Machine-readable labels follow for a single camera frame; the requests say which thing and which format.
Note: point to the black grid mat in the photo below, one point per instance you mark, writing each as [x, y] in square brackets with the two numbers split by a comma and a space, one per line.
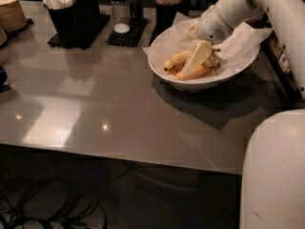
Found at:
[90, 36]
[130, 38]

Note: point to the clear salt shaker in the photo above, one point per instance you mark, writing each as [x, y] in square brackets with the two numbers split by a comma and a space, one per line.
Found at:
[120, 16]

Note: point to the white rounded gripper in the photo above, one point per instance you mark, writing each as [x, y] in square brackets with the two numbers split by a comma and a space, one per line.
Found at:
[210, 27]

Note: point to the black grid mat left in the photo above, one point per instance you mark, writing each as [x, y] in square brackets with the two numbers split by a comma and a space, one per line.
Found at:
[90, 36]

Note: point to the black cup behind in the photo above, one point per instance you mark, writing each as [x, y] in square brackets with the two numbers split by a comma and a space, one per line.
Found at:
[87, 11]

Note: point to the white paper bowl liner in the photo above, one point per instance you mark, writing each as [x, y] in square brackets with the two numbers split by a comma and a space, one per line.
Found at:
[185, 22]

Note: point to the middle brown-spotted banana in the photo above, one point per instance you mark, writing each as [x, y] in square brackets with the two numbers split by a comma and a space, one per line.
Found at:
[176, 69]

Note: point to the dark pepper shaker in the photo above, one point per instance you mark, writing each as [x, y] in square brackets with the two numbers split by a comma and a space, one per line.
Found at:
[136, 11]

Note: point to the orange-yellow front banana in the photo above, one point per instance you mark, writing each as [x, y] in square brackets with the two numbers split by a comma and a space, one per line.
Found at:
[183, 75]

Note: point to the yellow banana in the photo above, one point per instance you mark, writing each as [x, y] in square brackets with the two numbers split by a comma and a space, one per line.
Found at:
[179, 59]

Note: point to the black cup with wooden sticks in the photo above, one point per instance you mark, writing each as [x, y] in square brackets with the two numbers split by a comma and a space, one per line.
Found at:
[166, 11]

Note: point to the black object at left edge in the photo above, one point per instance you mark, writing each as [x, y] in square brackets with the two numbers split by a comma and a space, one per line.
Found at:
[3, 80]

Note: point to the black grid mat middle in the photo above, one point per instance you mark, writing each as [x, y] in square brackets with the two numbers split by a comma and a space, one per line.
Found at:
[130, 38]

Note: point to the white ceramic bowl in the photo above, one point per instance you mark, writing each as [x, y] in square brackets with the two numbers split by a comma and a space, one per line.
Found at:
[235, 55]

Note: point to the black cup with white cutlery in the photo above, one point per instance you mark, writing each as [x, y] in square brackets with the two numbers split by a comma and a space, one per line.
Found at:
[61, 13]

